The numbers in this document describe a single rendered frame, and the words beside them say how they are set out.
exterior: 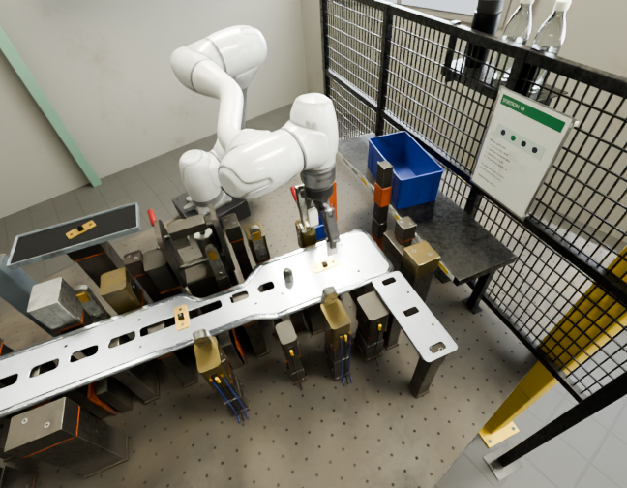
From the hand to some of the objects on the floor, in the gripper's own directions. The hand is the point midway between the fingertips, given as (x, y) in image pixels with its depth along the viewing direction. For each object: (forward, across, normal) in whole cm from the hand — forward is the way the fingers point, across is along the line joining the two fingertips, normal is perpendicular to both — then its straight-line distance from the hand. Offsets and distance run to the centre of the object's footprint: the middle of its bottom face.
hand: (322, 236), depth 99 cm
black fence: (+114, -30, +56) cm, 130 cm away
